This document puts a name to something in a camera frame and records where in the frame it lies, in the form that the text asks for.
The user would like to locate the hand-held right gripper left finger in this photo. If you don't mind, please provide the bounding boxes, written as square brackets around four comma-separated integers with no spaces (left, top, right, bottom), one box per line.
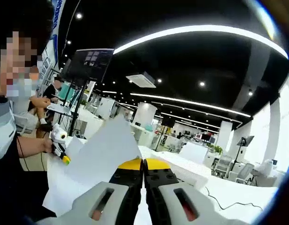
[35,158,144,225]

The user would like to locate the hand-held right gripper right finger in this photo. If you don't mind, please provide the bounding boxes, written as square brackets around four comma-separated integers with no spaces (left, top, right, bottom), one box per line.
[143,158,250,225]

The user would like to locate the stack of white printing papers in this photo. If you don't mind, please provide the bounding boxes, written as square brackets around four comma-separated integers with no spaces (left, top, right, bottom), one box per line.
[42,114,143,218]

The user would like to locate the person's left hand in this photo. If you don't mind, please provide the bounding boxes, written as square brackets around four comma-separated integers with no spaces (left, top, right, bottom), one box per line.
[42,137,54,154]

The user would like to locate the black monitor stand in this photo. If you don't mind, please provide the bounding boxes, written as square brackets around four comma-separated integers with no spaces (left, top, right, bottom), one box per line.
[62,78,89,139]

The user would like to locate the white printer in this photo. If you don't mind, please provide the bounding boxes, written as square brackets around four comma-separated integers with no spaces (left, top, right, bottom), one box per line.
[144,142,213,190]

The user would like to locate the white office chair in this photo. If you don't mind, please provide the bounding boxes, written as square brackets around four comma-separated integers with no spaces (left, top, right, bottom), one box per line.
[235,163,255,185]
[215,156,233,176]

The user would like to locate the white chest-worn device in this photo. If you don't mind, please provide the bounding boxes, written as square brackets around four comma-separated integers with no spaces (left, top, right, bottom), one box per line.
[0,100,17,160]

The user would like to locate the person in dark clothing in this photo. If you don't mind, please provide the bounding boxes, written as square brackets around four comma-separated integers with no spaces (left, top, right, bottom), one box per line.
[0,140,57,225]

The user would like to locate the green potted plant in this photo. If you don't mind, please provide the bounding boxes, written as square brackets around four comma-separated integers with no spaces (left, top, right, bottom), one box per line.
[211,144,223,155]

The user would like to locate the large black monitor screen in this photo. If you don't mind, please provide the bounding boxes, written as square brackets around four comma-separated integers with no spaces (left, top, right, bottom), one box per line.
[62,48,115,83]

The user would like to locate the black tablet on tripod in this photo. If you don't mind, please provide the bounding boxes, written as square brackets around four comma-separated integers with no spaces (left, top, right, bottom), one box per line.
[230,135,255,172]

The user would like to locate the ceiling air conditioner unit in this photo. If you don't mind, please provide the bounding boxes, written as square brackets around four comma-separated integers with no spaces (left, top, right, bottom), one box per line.
[125,71,156,89]

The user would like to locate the person's head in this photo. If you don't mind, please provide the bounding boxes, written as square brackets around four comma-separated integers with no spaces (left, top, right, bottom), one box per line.
[0,0,55,62]

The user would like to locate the black printer power cable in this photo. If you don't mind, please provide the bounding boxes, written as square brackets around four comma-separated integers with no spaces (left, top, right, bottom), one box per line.
[205,186,263,211]

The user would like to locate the thin black cable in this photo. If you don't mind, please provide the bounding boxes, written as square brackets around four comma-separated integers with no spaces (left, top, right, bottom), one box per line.
[16,135,48,173]

